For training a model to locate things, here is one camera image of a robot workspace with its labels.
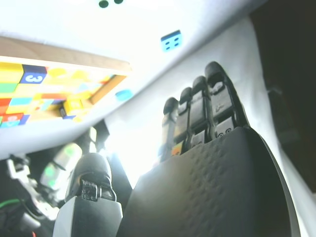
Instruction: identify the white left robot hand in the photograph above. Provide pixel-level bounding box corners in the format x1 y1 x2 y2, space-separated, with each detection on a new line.
53 61 302 237

